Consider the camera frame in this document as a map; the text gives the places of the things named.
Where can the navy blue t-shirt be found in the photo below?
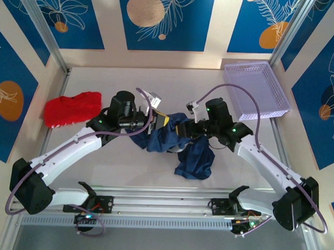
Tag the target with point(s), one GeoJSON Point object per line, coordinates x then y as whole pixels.
{"type": "Point", "coordinates": [194, 162]}

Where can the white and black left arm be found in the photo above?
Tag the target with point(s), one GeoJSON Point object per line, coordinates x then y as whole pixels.
{"type": "Point", "coordinates": [71, 148]}

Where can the red folded t-shirt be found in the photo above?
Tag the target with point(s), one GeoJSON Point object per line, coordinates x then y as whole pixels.
{"type": "Point", "coordinates": [70, 109]}

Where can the lavender perforated plastic basket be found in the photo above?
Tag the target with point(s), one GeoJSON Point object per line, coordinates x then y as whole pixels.
{"type": "Point", "coordinates": [257, 87]}

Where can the circuit board with green light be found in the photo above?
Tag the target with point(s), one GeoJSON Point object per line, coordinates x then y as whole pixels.
{"type": "Point", "coordinates": [86, 218]}
{"type": "Point", "coordinates": [245, 225]}

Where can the aluminium side rail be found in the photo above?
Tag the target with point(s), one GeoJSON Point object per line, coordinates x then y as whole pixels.
{"type": "Point", "coordinates": [279, 143]}
{"type": "Point", "coordinates": [64, 83]}

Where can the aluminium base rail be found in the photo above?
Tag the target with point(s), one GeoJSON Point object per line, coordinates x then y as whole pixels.
{"type": "Point", "coordinates": [163, 205]}

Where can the aluminium frame post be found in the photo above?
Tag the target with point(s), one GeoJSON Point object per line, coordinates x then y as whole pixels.
{"type": "Point", "coordinates": [314, 247]}
{"type": "Point", "coordinates": [293, 31]}
{"type": "Point", "coordinates": [44, 28]}
{"type": "Point", "coordinates": [5, 234]}

